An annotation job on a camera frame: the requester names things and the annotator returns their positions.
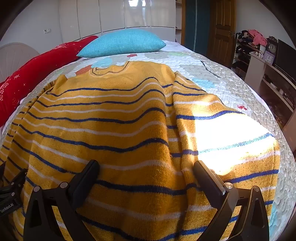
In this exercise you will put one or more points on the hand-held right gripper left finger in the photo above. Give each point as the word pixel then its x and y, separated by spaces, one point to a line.
pixel 86 178

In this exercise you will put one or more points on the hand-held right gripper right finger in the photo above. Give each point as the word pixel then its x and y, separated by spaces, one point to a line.
pixel 205 180

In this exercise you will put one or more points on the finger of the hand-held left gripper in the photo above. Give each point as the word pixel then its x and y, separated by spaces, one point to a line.
pixel 18 179

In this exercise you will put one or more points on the yellow striped sweater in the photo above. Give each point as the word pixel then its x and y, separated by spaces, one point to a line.
pixel 115 129

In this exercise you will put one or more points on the pink clothes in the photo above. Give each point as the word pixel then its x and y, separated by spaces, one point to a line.
pixel 257 37

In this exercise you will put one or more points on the red blanket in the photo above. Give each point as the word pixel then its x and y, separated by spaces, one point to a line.
pixel 41 69

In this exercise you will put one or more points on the white patterned quilt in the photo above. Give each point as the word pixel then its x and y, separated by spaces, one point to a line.
pixel 208 62

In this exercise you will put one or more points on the white shelf unit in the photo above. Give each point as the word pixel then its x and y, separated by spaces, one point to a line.
pixel 254 67

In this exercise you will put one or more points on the beige headboard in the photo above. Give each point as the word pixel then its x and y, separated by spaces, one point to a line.
pixel 13 55

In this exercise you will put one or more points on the cluttered shelf rack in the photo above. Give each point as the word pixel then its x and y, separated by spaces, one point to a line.
pixel 242 51

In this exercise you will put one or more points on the purple clock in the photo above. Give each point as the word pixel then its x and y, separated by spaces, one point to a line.
pixel 268 58

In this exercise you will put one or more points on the blue pillow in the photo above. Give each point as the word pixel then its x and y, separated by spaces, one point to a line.
pixel 122 42

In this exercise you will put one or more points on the black television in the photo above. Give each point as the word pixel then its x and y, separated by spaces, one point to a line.
pixel 285 58

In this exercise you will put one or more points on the black ornate clock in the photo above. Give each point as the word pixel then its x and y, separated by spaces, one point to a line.
pixel 271 47

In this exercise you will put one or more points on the brown wooden door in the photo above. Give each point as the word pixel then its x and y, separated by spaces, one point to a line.
pixel 222 30

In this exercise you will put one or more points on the teal hanging cloth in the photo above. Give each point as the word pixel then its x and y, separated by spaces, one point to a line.
pixel 196 25

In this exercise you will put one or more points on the white open shelf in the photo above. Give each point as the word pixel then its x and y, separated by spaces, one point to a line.
pixel 178 23

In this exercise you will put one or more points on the white glossy wardrobe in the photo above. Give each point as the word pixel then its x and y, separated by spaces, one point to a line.
pixel 111 16

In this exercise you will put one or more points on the white wall socket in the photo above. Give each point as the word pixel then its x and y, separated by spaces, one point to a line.
pixel 47 30

